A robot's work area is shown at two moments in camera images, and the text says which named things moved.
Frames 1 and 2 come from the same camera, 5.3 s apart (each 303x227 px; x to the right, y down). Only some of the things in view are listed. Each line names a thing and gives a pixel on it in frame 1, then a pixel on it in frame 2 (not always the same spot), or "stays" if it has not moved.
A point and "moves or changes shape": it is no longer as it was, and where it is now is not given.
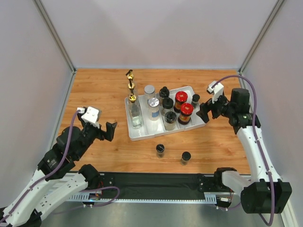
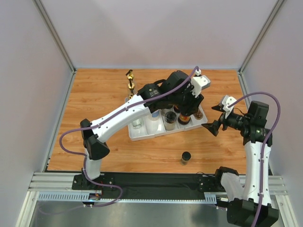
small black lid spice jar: (186, 155) stays
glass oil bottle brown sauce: (129, 75) stays
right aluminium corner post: (277, 7) stays
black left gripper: (110, 133) → (193, 107)
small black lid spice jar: (160, 148) moves or changes shape
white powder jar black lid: (170, 120) stays
